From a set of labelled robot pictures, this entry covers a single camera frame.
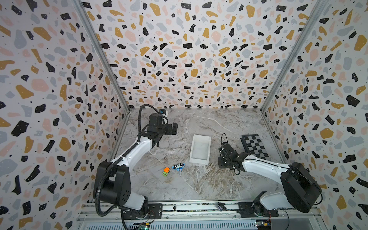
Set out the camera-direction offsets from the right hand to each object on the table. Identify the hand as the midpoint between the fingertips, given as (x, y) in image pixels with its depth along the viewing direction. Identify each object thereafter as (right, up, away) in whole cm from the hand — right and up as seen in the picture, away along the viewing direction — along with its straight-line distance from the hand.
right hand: (223, 162), depth 90 cm
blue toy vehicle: (-27, -3, -2) cm, 28 cm away
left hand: (-30, +24, -2) cm, 39 cm away
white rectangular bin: (-14, +7, +8) cm, 17 cm away
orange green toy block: (-35, -4, -5) cm, 35 cm away
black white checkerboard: (+22, +10, +7) cm, 25 cm away
